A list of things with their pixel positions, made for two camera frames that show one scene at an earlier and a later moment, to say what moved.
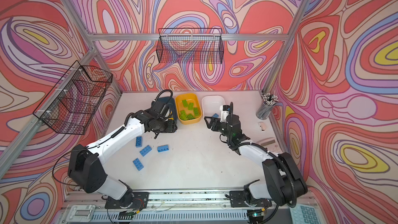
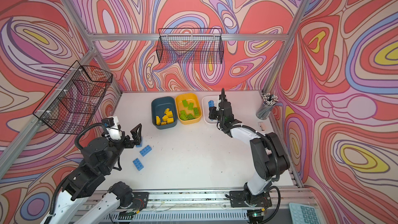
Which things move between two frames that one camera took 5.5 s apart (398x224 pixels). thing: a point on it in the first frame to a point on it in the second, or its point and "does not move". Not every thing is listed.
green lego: x=196 y=111 does not move
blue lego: x=146 y=150 does not move
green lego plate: x=183 y=115 does not move
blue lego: x=163 y=148 to x=211 y=103
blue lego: x=138 y=163 does not move
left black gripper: x=172 y=127 to x=130 y=144
